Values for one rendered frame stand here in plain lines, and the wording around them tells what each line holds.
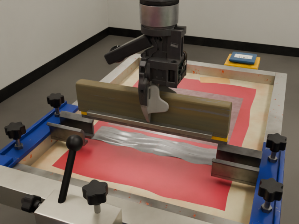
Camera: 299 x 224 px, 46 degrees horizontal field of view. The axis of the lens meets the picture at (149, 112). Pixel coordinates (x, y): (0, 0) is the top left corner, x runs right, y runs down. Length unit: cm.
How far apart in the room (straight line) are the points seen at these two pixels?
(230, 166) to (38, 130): 48
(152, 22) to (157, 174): 35
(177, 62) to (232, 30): 384
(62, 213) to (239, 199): 38
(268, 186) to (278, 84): 62
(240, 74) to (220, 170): 59
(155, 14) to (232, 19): 384
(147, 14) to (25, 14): 295
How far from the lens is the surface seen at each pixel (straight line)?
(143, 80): 71
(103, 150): 90
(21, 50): 356
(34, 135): 92
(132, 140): 92
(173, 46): 69
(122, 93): 78
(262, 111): 112
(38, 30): 374
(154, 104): 74
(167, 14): 67
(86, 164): 86
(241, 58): 148
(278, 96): 115
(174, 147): 90
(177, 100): 74
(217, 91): 121
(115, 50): 74
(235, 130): 100
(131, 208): 62
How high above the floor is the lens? 148
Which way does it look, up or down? 29 degrees down
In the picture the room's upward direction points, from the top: straight up
